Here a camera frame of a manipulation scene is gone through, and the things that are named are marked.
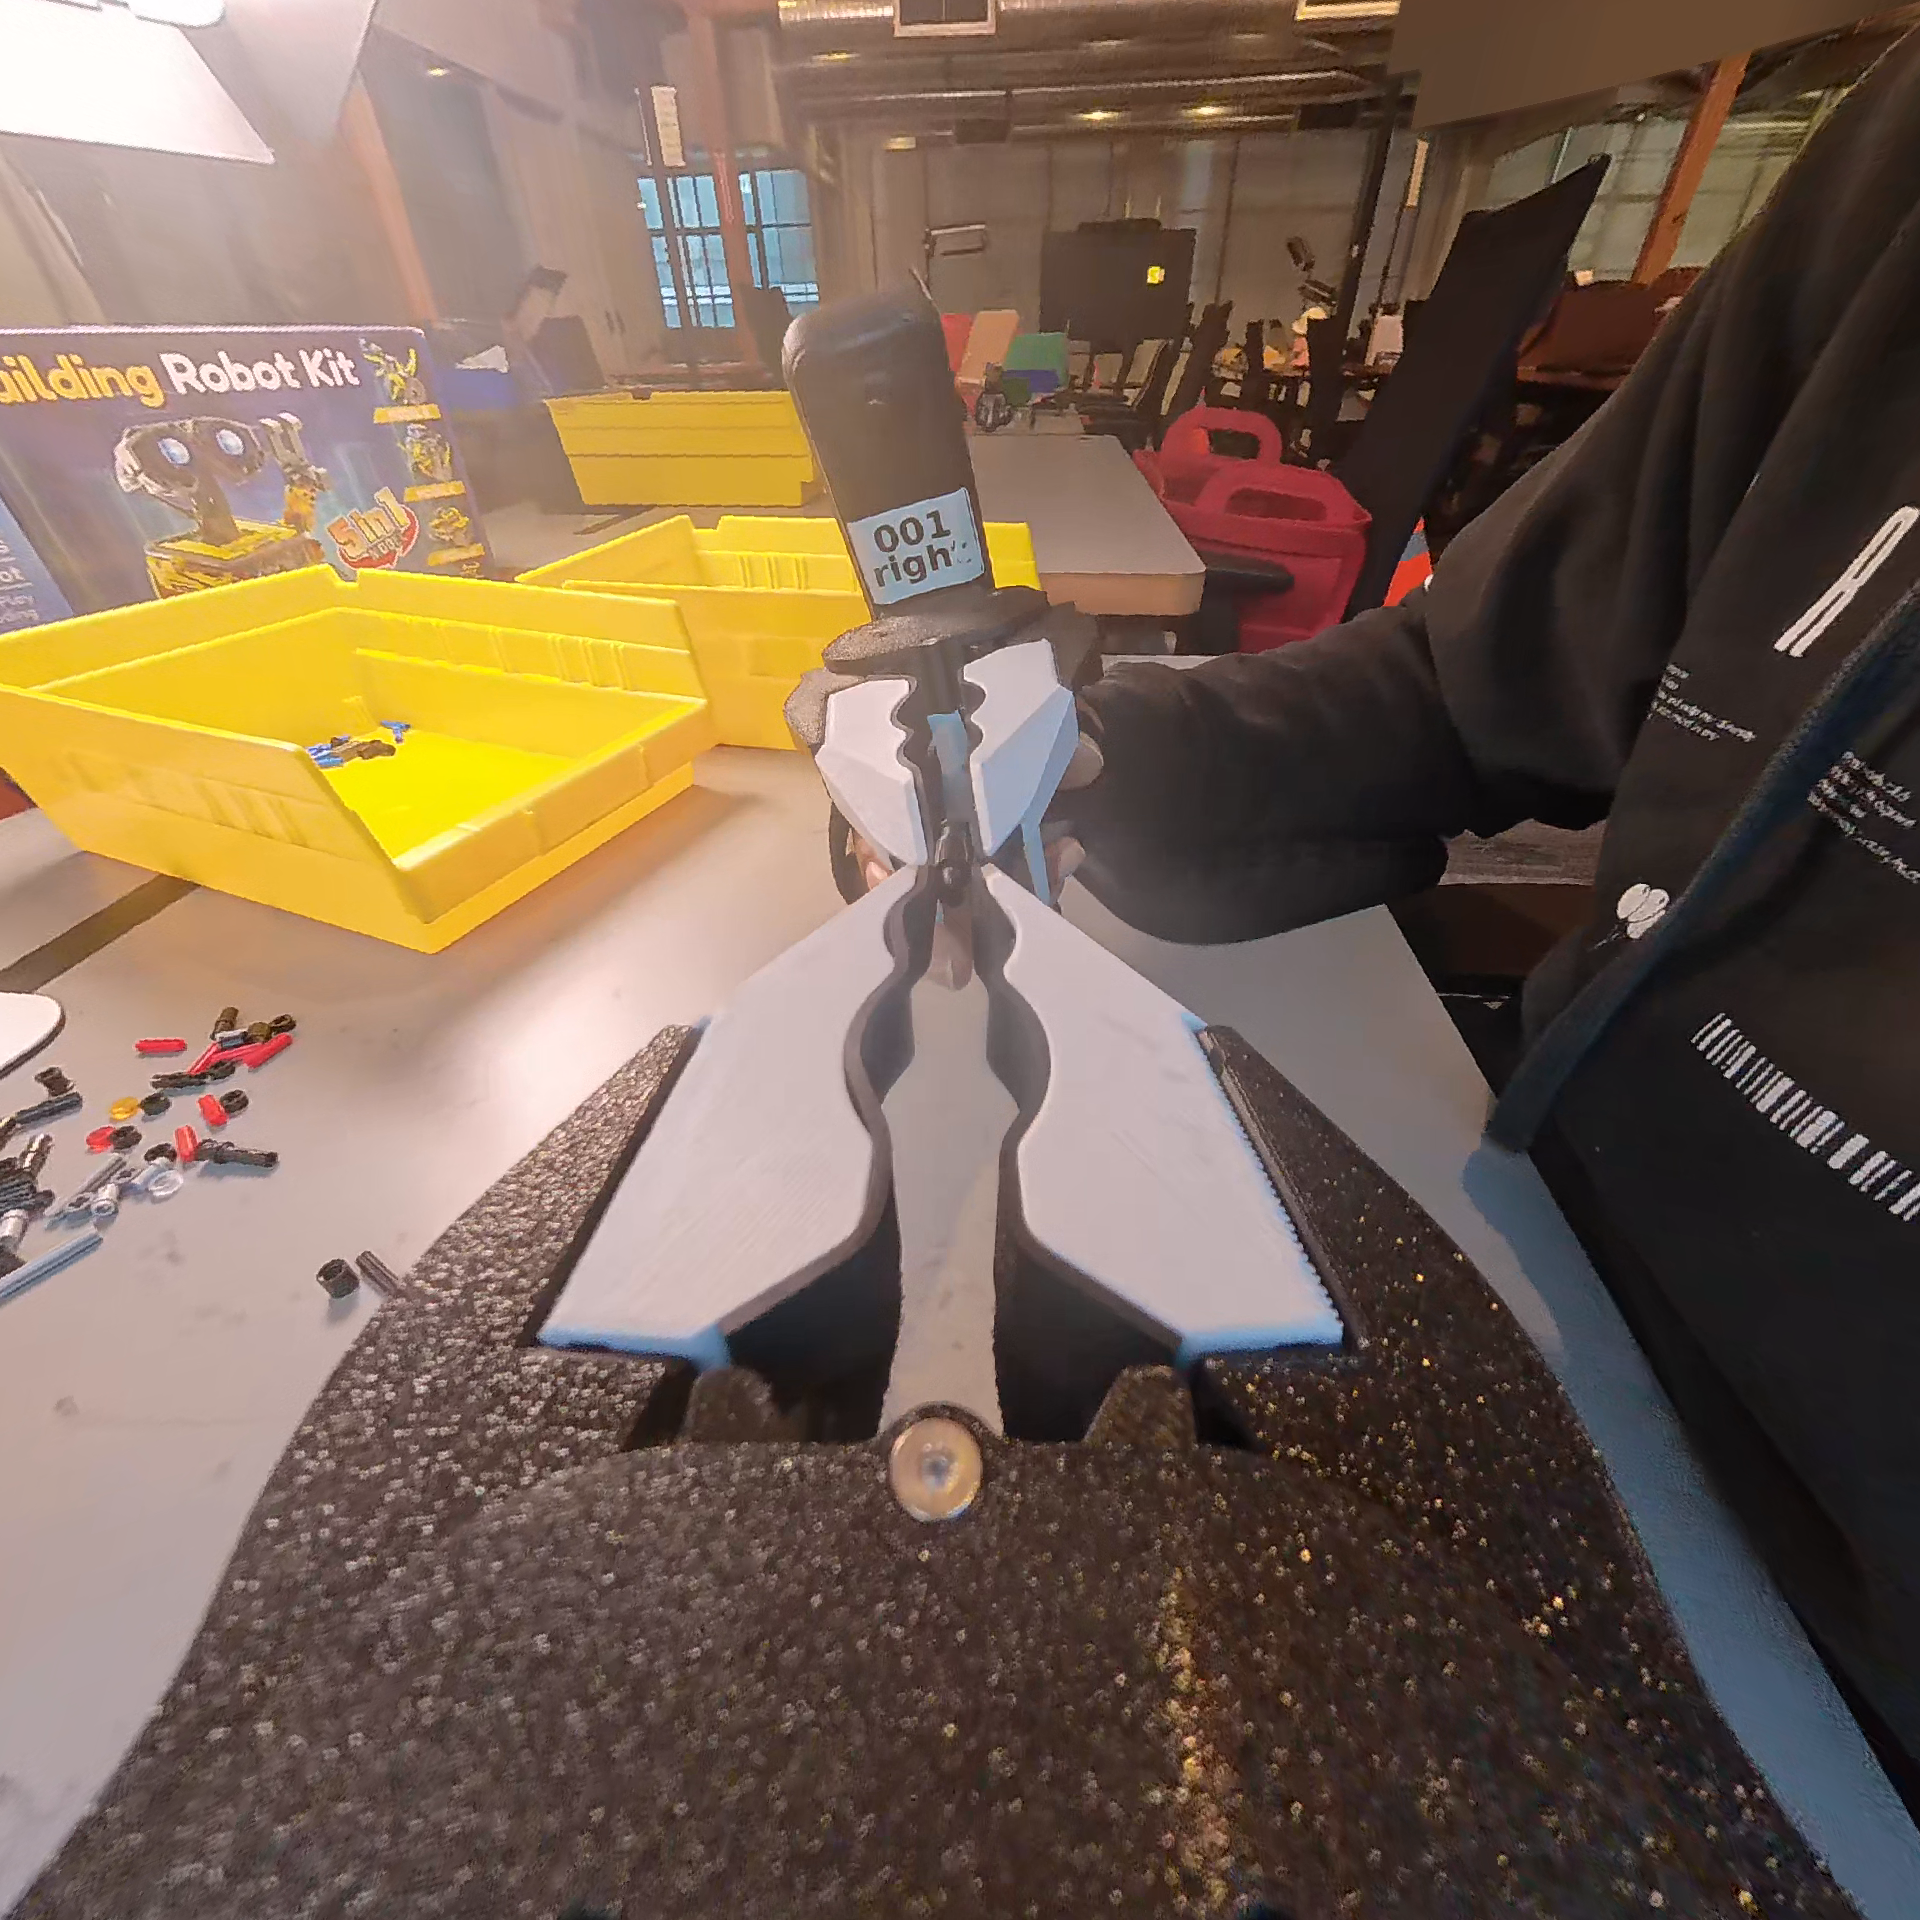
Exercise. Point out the black office chair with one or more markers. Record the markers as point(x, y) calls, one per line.
point(1472, 391)

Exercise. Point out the pile of blue tan parts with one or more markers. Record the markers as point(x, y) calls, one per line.
point(361, 746)

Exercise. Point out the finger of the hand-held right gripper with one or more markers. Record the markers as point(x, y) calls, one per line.
point(1022, 749)
point(870, 766)

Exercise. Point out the robot kit box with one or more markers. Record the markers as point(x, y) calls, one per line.
point(226, 452)

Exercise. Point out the pile of small building parts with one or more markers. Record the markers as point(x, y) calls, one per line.
point(152, 1111)

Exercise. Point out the black axle rod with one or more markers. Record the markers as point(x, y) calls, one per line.
point(377, 1270)

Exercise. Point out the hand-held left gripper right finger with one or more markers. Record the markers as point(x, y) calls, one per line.
point(1153, 1169)

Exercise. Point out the black axle connector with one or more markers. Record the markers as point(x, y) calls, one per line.
point(951, 862)

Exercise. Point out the white-top side table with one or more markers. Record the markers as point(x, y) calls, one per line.
point(1097, 525)

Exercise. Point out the studio light panel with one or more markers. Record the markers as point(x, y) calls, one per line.
point(152, 77)

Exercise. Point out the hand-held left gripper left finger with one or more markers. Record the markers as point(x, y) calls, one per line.
point(720, 1188)

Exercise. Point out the red plastic case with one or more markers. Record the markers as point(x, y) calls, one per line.
point(1222, 440)
point(1293, 548)

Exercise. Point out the wide yellow plastic bin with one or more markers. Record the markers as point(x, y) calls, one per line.
point(495, 840)

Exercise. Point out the small black bush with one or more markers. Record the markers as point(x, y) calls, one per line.
point(338, 1279)

